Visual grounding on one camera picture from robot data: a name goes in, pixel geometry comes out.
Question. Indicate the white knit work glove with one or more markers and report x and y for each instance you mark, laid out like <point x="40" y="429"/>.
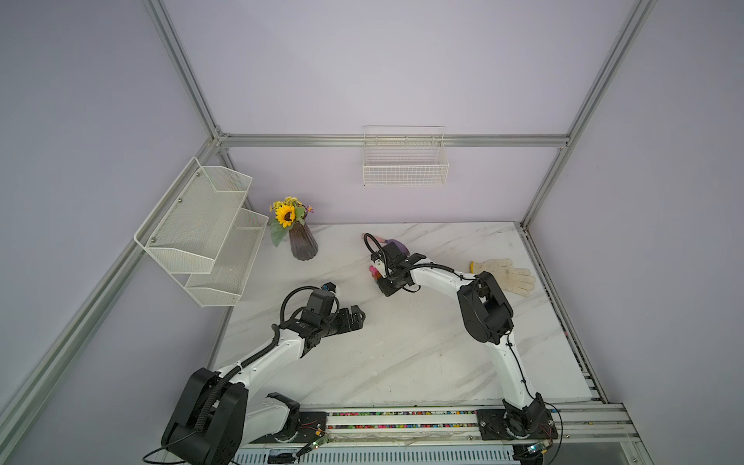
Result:
<point x="515" y="280"/>

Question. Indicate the pink lego brick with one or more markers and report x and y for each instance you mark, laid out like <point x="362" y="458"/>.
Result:
<point x="375" y="273"/>

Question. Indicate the white wire wall basket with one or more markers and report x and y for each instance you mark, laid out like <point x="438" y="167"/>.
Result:
<point x="404" y="156"/>

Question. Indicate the aluminium frame post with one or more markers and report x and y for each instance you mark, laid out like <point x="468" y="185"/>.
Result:
<point x="619" y="50"/>

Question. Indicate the lower white mesh shelf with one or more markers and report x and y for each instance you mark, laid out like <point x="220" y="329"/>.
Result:
<point x="226" y="283"/>

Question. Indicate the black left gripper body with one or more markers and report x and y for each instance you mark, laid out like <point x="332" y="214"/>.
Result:
<point x="323" y="322"/>

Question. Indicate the upper white mesh shelf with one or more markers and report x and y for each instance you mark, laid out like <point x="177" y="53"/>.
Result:
<point x="188" y="229"/>

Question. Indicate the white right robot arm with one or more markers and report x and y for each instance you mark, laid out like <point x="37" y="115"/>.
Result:
<point x="487" y="317"/>

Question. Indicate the dark glass vase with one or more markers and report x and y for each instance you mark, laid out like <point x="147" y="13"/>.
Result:
<point x="304" y="247"/>

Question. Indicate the white mesh shelf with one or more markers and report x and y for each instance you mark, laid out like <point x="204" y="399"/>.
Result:
<point x="188" y="229"/>
<point x="226" y="283"/>

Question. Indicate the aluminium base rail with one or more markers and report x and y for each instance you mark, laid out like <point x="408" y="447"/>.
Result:
<point x="577" y="433"/>

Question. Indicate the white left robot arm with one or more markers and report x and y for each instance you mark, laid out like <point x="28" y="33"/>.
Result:
<point x="218" y="411"/>

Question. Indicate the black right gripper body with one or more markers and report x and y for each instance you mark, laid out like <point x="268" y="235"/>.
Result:
<point x="390" y="284"/>

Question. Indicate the sunflower bouquet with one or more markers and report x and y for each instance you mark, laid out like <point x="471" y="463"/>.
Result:
<point x="286" y="216"/>

